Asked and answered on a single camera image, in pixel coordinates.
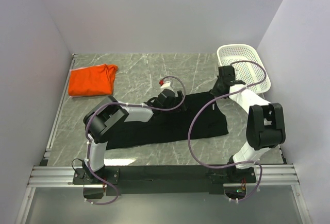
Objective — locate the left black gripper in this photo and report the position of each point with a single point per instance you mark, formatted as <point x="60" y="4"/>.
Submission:
<point x="179" y="101"/>

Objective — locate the folded orange t-shirt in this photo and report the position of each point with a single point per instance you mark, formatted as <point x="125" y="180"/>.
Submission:
<point x="95" y="80"/>

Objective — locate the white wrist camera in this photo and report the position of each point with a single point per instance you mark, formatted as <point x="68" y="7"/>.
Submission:
<point x="237" y="82"/>
<point x="165" y="84"/>

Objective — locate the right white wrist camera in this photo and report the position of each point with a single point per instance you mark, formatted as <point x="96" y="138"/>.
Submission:
<point x="237" y="82"/>

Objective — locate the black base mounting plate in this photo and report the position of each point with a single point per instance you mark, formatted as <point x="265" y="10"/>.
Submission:
<point x="164" y="179"/>

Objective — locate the white perforated plastic basket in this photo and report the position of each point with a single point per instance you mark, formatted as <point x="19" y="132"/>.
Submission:
<point x="247" y="64"/>

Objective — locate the black t-shirt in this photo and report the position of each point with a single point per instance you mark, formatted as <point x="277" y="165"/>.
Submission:
<point x="171" y="127"/>

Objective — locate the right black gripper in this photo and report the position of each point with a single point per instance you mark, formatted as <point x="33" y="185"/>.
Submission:
<point x="219" y="86"/>

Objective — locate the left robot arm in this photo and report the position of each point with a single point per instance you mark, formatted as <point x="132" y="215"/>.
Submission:
<point x="103" y="123"/>

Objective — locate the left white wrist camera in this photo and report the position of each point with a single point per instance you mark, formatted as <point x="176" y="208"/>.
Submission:
<point x="165" y="84"/>

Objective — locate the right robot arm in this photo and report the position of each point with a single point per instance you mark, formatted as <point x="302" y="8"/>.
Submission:
<point x="265" y="127"/>

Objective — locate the aluminium frame rail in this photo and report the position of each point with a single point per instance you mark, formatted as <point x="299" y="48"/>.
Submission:
<point x="44" y="176"/>

